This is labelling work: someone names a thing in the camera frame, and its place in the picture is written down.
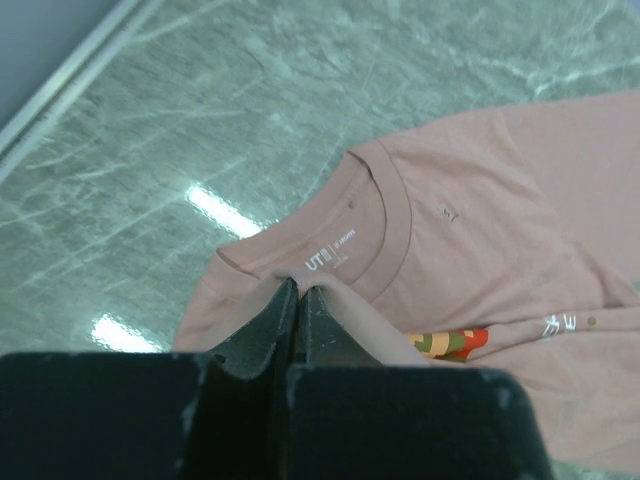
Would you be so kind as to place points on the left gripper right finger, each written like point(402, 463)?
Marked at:
point(350, 417)

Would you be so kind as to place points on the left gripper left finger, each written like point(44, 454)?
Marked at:
point(210, 415)

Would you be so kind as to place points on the pink graphic t-shirt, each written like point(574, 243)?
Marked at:
point(505, 238)

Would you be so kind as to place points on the aluminium frame rail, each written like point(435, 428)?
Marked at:
point(51, 51)

